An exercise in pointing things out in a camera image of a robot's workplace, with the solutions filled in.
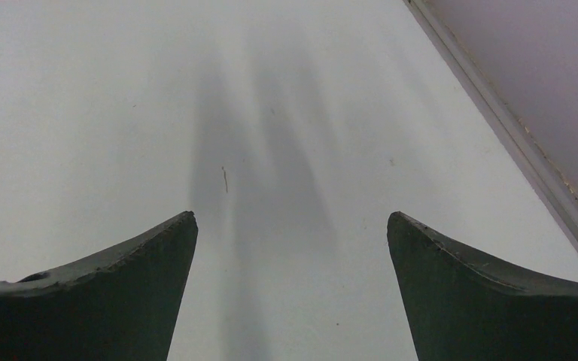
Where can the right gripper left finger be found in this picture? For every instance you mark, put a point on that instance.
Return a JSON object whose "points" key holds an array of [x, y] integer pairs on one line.
{"points": [[120, 303]]}

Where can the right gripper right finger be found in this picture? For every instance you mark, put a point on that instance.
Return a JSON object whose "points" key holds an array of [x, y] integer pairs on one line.
{"points": [[464, 304]]}

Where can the grey metal frame rail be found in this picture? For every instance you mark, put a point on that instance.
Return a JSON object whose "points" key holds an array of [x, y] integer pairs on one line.
{"points": [[535, 165]]}

